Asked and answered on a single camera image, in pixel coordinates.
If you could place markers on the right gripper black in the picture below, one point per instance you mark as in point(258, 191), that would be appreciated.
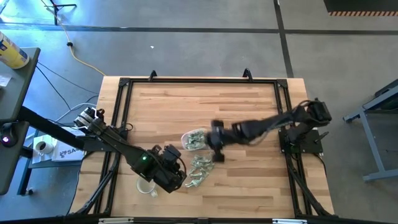
point(219, 137)

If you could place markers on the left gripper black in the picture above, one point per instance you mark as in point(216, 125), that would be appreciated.
point(166, 172)

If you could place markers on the wrapper pile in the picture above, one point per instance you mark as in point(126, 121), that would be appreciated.
point(190, 145)

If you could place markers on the clear plastic container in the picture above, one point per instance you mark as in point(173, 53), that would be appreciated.
point(184, 140)

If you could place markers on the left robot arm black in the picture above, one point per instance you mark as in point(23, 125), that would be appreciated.
point(118, 143)

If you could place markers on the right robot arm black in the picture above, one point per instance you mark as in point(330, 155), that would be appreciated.
point(264, 124)

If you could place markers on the patterned ceramic mug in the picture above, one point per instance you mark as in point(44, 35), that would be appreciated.
point(144, 186)

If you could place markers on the black base lever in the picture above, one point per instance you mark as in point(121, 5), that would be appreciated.
point(321, 137)

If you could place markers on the white printed paper sheet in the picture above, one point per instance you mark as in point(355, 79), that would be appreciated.
point(66, 154)

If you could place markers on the white coffee cup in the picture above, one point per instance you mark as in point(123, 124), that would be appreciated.
point(45, 147)

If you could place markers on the white napkin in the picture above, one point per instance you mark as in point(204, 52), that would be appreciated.
point(37, 157)

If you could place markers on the black diagonal support beam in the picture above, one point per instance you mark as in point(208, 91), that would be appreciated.
point(46, 126)

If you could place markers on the blue framed cart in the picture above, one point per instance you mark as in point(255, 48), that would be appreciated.
point(25, 174)

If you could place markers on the grey metal cart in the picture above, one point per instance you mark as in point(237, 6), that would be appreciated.
point(372, 143)

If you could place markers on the dark grey desk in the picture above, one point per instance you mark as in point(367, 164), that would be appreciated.
point(9, 168)

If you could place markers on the black device red light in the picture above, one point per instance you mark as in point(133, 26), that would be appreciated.
point(7, 137)

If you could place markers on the grey side desk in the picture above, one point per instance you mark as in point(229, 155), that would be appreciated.
point(21, 87)

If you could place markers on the white paper slip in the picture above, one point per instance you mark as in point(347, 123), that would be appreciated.
point(3, 81)

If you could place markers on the black mat hazard stripes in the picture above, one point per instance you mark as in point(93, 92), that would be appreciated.
point(357, 5)

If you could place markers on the black tripod stand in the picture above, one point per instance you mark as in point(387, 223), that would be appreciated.
point(56, 15)

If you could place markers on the yellow and blue canister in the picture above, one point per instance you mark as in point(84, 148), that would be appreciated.
point(12, 53)

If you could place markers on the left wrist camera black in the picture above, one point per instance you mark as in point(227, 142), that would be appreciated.
point(172, 153)

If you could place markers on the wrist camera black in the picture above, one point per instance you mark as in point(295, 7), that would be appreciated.
point(217, 124)
point(172, 153)

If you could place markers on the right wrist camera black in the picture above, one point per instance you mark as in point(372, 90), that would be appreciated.
point(217, 124)

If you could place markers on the silver metal bracket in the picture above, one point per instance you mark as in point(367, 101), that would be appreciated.
point(116, 221)
point(289, 221)

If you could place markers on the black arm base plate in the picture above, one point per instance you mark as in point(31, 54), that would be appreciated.
point(311, 146)
point(93, 144)

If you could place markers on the black aluminium table frame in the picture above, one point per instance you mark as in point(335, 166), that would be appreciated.
point(282, 83)

